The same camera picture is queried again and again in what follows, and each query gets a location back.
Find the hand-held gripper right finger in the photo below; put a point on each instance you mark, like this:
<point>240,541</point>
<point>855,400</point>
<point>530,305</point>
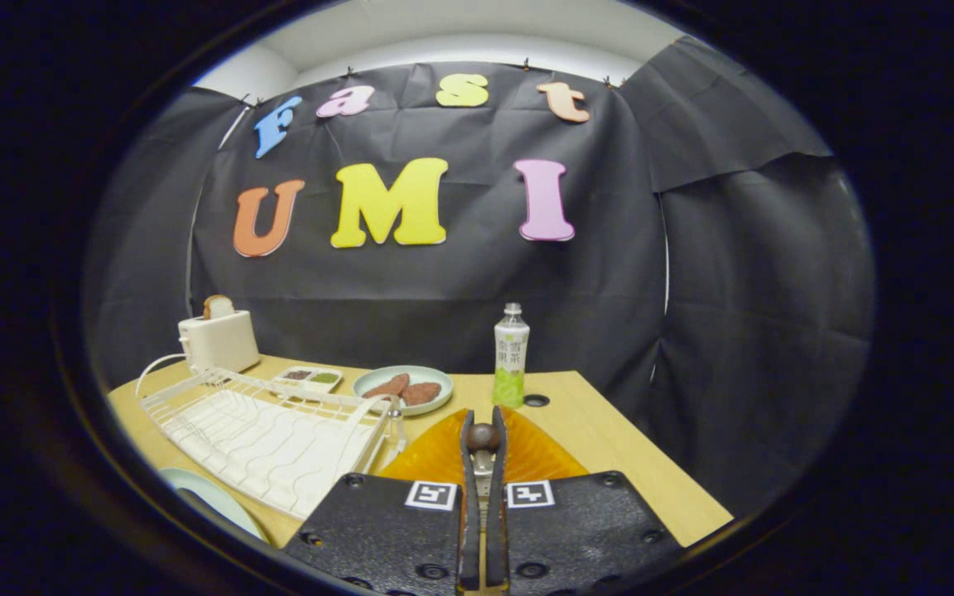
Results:
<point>498,538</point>

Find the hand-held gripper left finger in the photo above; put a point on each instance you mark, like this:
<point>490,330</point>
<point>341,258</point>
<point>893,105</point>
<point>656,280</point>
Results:
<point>469,538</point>

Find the pale green plate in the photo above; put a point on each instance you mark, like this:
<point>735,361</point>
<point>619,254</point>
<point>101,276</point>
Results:
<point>220,497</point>

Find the pale blue serving dish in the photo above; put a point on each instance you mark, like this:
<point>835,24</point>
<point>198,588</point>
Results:
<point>419,374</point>

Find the black table grommet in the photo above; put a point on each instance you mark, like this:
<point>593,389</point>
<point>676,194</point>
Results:
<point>537,401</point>

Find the brown meat cutlet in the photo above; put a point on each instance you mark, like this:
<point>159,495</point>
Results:
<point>387,386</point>
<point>421,394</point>

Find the green tea bottle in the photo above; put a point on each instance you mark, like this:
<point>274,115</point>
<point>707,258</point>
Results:
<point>511,356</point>

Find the white divided bean tray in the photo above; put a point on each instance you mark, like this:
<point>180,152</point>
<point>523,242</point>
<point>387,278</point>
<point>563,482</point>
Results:
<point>307,377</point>

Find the white toaster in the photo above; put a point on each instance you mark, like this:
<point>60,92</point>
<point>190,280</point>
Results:
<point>220,341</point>

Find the bread slice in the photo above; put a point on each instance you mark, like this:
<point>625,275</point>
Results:
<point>218,306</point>

